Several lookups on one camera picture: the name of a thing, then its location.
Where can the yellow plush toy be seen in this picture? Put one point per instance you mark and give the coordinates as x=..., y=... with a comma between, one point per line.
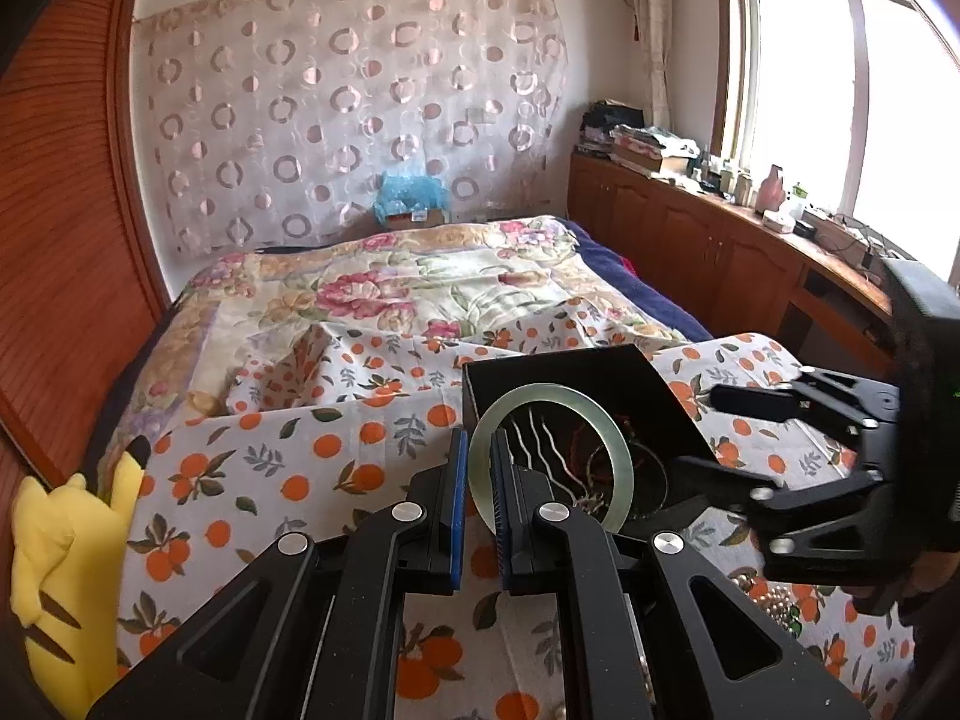
x=67, y=562

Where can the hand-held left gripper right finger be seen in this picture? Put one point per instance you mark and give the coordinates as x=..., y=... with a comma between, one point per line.
x=501, y=517

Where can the navy blue blanket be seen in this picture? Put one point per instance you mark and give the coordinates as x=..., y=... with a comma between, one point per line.
x=637, y=292

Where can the small white box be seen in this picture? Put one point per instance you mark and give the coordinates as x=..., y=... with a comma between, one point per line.
x=778, y=223

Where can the floral blanket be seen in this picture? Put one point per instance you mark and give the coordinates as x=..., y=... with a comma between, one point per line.
x=375, y=277

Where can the pile of dark clothes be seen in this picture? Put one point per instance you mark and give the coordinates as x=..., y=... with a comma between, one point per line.
x=607, y=120

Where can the pink bottle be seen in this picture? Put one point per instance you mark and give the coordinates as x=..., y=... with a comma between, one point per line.
x=772, y=191

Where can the small cardboard box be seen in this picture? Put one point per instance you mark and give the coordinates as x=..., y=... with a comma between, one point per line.
x=412, y=219

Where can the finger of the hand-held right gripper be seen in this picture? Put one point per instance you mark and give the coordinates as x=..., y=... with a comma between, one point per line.
x=810, y=525
x=757, y=399

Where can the wooden cabinet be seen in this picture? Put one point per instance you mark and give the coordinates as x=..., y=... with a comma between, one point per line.
x=697, y=247

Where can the circle pattern wall curtain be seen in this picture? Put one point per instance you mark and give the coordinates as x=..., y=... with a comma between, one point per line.
x=337, y=90

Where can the blue plastic bag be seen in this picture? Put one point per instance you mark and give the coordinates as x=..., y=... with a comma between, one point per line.
x=409, y=191

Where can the wooden slatted wardrobe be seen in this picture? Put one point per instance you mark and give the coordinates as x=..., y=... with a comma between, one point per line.
x=67, y=240

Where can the wood framed window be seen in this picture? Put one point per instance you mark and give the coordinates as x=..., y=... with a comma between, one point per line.
x=825, y=90

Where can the orange fruit print cloth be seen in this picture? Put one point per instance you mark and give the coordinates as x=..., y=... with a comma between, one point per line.
x=300, y=480

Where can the stack of books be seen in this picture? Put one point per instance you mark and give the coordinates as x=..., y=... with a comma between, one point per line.
x=649, y=148

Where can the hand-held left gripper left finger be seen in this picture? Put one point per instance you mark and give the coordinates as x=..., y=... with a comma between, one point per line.
x=456, y=517

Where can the pale green jade bangle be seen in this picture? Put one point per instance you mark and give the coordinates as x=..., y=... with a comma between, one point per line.
x=551, y=392

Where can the beige window curtain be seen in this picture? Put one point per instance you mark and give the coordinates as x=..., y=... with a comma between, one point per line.
x=652, y=30

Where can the row of small bottles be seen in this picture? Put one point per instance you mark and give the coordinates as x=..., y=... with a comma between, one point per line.
x=731, y=180

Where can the small black box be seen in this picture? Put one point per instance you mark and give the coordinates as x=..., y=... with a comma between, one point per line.
x=804, y=228

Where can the black jewelry box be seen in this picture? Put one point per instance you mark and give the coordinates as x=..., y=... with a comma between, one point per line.
x=570, y=367

